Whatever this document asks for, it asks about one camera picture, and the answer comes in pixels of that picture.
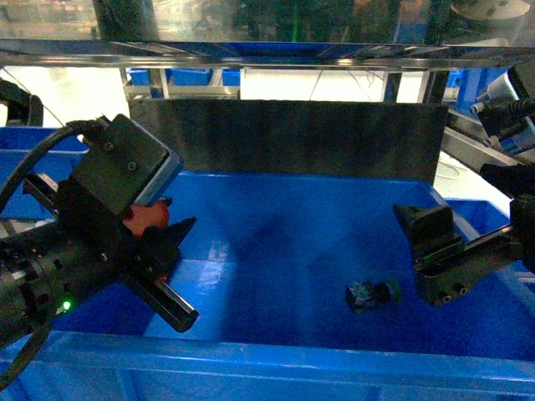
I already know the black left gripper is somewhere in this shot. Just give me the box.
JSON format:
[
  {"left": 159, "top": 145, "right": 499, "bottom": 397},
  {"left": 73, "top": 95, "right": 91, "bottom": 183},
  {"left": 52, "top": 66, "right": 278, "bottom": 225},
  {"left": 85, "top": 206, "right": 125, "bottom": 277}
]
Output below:
[{"left": 23, "top": 174, "right": 199, "bottom": 332}]

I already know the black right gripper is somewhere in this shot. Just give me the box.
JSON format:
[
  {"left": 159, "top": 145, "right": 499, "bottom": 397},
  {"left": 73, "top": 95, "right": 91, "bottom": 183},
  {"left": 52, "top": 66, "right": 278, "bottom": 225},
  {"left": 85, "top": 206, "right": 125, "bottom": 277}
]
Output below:
[{"left": 393, "top": 205, "right": 523, "bottom": 307}]

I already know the red mushroom push button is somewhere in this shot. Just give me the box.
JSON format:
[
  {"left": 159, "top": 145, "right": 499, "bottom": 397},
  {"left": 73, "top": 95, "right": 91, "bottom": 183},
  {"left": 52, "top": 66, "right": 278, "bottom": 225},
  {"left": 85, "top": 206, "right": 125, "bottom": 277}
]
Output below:
[{"left": 122, "top": 200, "right": 170, "bottom": 239}]

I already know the dark metal back panel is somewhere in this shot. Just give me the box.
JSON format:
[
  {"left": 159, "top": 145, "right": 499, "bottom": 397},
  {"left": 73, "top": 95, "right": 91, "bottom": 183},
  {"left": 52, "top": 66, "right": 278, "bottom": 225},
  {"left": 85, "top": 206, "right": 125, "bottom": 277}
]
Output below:
[{"left": 130, "top": 99, "right": 448, "bottom": 183}]

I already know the blue bin far left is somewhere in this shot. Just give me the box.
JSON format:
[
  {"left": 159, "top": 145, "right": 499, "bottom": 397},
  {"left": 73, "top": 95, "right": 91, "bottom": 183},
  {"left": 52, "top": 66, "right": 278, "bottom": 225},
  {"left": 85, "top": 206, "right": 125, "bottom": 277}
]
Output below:
[{"left": 1, "top": 120, "right": 101, "bottom": 212}]

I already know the large blue sorting bin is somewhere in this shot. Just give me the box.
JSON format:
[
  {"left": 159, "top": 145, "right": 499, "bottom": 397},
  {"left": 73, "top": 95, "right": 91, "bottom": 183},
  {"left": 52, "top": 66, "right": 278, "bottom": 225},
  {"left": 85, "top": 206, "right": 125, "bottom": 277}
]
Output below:
[{"left": 1, "top": 173, "right": 534, "bottom": 400}]

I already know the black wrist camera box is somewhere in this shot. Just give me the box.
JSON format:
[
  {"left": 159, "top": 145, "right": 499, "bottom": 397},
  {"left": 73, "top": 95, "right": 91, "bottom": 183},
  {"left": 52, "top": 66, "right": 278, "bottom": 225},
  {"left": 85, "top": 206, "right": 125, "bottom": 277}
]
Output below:
[{"left": 70, "top": 114, "right": 183, "bottom": 217}]

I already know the green push button switch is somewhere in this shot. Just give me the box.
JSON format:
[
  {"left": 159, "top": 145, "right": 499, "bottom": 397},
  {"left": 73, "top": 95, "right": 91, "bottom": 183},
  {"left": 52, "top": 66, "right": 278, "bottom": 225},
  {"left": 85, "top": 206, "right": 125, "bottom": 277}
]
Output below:
[{"left": 344, "top": 279, "right": 401, "bottom": 313}]

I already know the black camera cable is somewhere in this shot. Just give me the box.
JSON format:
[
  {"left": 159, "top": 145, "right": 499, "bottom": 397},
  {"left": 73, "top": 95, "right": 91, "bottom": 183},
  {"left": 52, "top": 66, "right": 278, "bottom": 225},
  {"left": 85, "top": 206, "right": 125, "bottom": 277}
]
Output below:
[{"left": 0, "top": 115, "right": 111, "bottom": 389}]

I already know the steel upper shelf rail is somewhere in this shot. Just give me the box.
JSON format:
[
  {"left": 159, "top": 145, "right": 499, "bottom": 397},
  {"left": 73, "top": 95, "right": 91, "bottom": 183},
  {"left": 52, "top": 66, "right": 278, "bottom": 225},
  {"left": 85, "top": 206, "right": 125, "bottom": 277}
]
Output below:
[{"left": 1, "top": 39, "right": 534, "bottom": 72}]

